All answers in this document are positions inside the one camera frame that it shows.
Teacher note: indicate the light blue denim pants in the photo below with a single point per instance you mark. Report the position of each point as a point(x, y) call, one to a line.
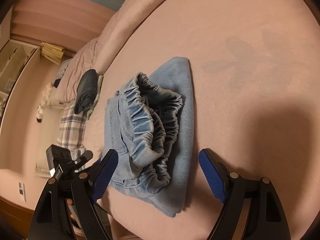
point(150, 123)

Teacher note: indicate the wooden wall shelf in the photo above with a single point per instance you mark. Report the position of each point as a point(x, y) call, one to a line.
point(14, 56)

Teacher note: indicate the white plush toy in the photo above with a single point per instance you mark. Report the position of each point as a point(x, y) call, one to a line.
point(44, 102)

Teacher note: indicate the plaid pillow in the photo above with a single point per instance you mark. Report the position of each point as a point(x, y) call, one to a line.
point(71, 129)

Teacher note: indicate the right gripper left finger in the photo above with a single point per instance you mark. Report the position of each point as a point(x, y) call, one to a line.
point(87, 187)

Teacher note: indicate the yellow hanging cloth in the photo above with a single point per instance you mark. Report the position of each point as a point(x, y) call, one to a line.
point(52, 52)

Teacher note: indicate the pink and blue curtain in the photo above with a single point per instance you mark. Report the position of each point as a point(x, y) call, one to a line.
point(67, 23)

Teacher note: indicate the white wall socket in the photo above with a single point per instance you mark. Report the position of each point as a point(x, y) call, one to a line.
point(21, 191)

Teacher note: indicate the dark folded denim pants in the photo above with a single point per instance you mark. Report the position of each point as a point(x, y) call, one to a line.
point(86, 91)

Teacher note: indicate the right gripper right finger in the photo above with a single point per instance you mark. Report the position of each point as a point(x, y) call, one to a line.
point(266, 217)

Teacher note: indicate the pink duvet roll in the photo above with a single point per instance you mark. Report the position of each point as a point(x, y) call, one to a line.
point(100, 52)

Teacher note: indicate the person's left hand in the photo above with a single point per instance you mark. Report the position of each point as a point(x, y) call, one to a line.
point(72, 213)

